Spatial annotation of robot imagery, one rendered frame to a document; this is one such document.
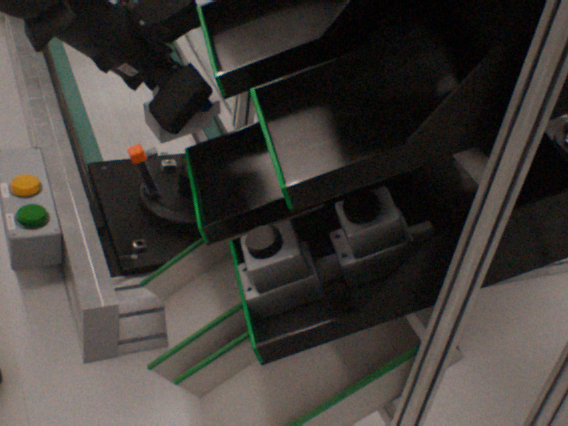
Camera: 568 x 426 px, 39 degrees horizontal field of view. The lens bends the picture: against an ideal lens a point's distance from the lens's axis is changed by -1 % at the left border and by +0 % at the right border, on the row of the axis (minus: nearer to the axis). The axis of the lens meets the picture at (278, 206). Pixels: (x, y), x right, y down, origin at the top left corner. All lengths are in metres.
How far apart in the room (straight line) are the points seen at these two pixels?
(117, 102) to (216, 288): 0.63
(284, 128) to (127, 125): 0.81
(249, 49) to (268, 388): 0.34
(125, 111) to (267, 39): 0.76
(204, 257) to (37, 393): 0.28
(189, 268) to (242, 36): 0.32
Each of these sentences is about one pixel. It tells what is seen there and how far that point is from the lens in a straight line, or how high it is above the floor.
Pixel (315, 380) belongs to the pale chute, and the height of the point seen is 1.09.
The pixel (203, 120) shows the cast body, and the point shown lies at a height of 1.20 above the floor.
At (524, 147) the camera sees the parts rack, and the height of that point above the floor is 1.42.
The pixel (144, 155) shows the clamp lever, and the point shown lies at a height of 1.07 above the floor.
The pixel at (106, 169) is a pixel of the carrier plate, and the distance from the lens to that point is 1.21.
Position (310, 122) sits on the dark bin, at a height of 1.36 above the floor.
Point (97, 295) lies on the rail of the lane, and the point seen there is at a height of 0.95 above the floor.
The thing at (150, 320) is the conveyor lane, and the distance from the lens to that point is 1.06.
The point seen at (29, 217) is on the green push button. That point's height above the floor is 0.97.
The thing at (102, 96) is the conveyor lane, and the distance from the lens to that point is 1.49.
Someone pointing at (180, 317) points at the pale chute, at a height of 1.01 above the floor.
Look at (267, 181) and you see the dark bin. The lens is 0.79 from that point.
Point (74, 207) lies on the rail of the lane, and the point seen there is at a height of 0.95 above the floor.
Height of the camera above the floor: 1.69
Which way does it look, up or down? 38 degrees down
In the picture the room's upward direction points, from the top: 10 degrees clockwise
